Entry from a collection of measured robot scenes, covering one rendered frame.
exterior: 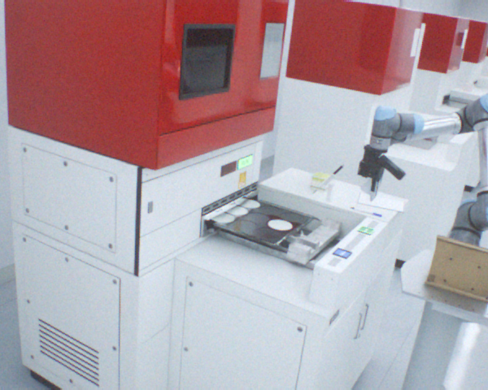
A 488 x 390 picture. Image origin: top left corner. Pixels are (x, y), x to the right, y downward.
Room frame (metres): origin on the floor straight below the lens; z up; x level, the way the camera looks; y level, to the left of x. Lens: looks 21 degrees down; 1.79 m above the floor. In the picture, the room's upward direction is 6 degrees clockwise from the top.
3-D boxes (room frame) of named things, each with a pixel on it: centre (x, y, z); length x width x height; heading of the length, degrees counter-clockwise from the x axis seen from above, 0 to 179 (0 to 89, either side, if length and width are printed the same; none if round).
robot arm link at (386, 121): (1.94, -0.48, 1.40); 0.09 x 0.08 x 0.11; 107
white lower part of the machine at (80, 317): (2.15, 0.45, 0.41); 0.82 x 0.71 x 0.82; 152
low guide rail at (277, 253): (1.92, -0.13, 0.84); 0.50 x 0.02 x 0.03; 62
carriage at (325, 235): (1.99, -0.30, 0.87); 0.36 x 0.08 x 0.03; 152
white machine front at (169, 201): (1.99, 0.15, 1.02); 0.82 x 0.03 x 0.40; 152
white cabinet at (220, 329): (2.08, -0.27, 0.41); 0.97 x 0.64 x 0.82; 152
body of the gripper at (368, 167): (1.94, -0.46, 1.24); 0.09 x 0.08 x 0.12; 61
